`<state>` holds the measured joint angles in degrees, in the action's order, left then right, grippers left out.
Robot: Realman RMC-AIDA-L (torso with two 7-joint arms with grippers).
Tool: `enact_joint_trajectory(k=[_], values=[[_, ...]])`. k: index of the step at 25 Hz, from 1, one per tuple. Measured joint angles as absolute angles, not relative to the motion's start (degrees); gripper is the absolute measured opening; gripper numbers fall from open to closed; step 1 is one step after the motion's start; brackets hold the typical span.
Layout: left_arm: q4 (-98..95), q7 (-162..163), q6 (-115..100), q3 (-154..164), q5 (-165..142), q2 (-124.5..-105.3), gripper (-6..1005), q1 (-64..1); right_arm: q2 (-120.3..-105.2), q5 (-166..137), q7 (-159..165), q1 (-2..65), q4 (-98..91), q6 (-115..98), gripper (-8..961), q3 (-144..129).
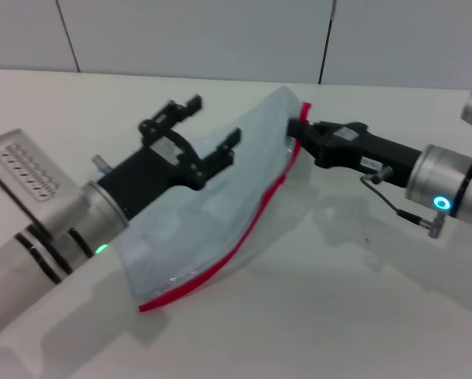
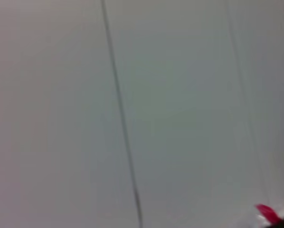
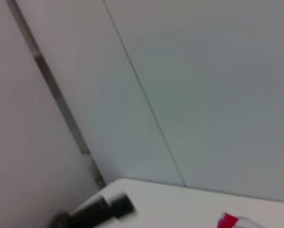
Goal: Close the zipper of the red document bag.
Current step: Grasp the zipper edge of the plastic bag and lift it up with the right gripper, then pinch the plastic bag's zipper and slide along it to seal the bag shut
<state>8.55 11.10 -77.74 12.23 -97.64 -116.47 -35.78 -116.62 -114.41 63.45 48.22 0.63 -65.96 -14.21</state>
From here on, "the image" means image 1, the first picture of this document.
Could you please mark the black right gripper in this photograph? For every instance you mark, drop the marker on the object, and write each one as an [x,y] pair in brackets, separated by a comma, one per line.
[362,150]

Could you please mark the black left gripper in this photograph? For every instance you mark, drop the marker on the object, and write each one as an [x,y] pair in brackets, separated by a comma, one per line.
[157,166]

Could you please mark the clear document bag red zipper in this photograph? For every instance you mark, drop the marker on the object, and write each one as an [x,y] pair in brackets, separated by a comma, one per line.
[204,221]

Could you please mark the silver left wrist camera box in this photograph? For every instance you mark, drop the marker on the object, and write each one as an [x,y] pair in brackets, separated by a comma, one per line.
[27,177]

